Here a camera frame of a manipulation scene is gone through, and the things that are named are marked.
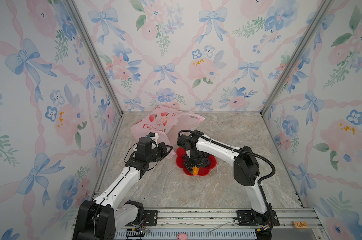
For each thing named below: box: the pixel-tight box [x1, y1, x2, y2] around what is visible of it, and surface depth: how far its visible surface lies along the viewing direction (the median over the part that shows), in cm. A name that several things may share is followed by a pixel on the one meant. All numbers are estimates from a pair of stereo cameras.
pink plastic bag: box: [130, 106, 205, 160], surface depth 97 cm
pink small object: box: [177, 232, 188, 240], surface depth 70 cm
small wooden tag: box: [294, 221, 309, 229], surface depth 73 cm
